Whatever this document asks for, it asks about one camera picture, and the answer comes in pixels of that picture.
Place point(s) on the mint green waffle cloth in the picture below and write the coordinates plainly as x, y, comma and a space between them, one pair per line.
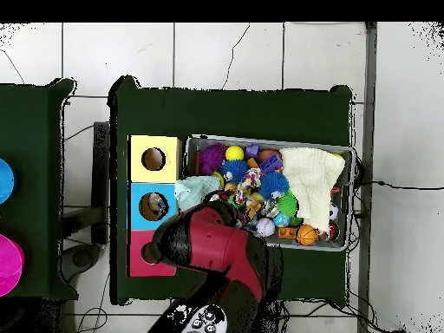
194, 189

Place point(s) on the crushed clear plastic bottle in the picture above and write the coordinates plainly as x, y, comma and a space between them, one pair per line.
156, 204

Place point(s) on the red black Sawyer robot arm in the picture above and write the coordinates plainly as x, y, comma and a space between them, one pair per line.
222, 249

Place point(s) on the wooden box with three holes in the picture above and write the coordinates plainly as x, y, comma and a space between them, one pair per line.
154, 166

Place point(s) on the clear mesh bin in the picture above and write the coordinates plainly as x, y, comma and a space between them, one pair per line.
341, 239

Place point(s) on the blue rubber koosh ball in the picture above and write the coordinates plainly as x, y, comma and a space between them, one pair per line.
274, 184
233, 170

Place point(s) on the purple spiky ball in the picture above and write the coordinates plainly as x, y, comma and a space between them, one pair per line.
212, 158

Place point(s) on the yellow smooth ball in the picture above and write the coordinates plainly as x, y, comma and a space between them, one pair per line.
235, 153

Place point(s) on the purple plastic building block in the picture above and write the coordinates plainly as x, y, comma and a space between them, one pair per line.
271, 162

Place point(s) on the white toy baseball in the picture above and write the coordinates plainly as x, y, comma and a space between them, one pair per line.
265, 227

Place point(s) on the green rubber koosh ball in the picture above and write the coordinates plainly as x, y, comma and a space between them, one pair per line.
287, 204

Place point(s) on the dark green table cloth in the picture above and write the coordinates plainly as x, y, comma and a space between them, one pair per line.
225, 111
31, 156

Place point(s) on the cream waffle cloth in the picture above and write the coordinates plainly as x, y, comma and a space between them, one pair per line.
312, 180

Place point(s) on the orange toy basketball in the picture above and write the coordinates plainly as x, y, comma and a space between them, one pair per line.
306, 235

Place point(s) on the blue round disc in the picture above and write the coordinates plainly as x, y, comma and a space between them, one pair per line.
5, 181

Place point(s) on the magenta round disc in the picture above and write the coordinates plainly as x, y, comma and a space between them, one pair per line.
8, 265

